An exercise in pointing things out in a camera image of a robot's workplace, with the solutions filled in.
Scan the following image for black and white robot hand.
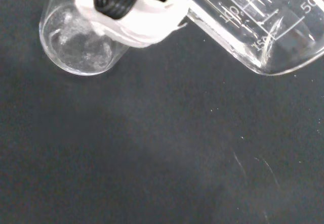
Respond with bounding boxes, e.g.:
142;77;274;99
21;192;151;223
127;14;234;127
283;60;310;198
64;0;200;49

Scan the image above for large clear glass beaker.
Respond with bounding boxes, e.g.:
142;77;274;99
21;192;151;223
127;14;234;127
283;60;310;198
38;0;128;77

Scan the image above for black bench cloth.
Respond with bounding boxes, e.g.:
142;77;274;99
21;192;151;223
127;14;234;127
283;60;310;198
0;0;324;224

